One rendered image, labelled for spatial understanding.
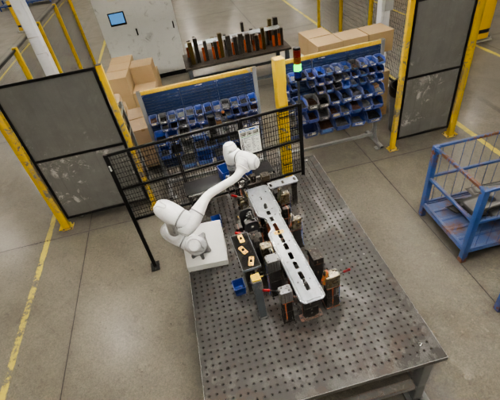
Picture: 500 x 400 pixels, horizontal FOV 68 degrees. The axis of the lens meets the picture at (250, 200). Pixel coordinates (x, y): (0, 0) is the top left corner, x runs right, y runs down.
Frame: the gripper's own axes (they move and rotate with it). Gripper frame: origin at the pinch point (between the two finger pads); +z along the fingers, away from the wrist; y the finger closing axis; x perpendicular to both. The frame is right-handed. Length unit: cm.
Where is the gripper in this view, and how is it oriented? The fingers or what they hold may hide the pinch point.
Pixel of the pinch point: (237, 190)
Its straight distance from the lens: 284.3
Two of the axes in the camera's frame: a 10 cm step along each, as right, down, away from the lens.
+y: 9.5, -2.8, 1.4
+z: 1.3, 7.6, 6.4
